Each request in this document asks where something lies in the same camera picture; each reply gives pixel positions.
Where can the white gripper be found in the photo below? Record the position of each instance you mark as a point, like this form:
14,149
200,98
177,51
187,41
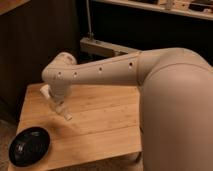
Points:
57,92

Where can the vertical metal pole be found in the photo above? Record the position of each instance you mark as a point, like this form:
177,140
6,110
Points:
90,31

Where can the grey metal beam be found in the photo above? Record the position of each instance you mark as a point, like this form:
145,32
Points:
104,49

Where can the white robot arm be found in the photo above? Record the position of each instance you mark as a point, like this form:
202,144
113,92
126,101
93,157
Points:
176,101

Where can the wooden shelf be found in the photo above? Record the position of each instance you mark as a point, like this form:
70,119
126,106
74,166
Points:
177,7

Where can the small white bottle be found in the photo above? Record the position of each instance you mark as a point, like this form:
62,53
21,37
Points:
61,109

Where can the wooden table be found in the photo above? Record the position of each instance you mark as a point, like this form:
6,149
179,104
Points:
104,124

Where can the black ceramic bowl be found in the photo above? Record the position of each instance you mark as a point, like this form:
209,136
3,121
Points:
29,146

